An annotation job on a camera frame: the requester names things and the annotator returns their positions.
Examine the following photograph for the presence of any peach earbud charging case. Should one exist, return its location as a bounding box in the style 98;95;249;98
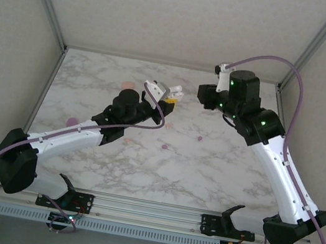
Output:
120;80;136;90

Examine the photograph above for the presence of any purple earbud charging case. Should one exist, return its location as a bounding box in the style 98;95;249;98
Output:
65;115;80;128

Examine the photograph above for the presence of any thin black gripper wire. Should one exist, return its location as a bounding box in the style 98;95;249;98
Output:
220;112;240;131

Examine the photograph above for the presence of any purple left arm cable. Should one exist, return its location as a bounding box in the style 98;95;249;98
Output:
0;57;172;244

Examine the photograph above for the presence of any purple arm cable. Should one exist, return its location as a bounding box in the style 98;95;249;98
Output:
197;48;326;244
0;57;172;244

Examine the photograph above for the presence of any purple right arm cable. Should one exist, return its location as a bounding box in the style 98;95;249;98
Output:
197;48;326;244

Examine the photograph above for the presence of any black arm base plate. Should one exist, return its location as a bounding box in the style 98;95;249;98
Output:
34;184;96;215
198;212;259;244

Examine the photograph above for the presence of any aluminium mounting rail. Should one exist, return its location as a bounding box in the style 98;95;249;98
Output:
0;174;314;244

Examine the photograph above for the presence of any grey slotted cable duct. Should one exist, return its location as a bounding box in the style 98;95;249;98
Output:
0;202;222;244

